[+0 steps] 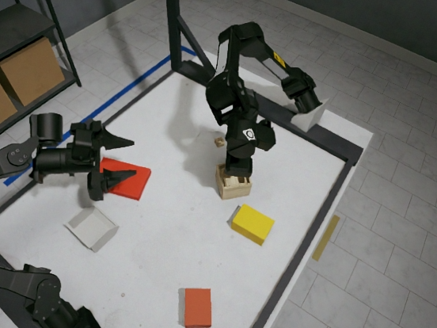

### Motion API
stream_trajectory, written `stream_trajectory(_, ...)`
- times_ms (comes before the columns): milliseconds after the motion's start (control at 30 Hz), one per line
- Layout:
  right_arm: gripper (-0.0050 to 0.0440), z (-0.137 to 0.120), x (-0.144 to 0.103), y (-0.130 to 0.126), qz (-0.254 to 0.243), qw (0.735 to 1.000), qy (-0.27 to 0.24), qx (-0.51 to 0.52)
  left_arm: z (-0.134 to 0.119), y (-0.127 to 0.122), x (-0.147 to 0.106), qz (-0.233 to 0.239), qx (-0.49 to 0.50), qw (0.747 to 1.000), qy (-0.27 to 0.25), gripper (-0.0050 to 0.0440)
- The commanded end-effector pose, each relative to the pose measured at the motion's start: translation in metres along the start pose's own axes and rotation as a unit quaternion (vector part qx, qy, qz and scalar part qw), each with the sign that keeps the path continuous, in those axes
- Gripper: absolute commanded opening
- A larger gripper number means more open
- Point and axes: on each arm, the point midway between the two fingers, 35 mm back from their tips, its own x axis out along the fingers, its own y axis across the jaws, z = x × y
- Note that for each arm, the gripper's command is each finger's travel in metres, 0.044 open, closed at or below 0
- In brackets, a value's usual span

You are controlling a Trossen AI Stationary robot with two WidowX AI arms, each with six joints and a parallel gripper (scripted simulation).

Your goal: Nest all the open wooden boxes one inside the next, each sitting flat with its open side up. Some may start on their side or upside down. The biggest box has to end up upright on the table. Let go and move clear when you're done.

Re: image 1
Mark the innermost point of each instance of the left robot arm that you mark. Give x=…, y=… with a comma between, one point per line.
x=225, y=88

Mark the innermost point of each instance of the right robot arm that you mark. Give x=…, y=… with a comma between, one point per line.
x=31, y=282

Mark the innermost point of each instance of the red flat rectangular block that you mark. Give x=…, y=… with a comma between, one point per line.
x=131, y=188

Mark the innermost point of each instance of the orange cube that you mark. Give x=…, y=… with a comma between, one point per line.
x=197, y=308

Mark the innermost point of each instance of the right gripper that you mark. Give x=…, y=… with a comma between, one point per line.
x=98, y=182

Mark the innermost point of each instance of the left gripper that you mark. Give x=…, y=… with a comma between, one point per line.
x=238, y=167

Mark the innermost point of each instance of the white open tray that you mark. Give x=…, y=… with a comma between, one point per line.
x=91, y=223

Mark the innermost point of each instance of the yellow rectangular block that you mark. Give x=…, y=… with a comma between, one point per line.
x=252, y=224

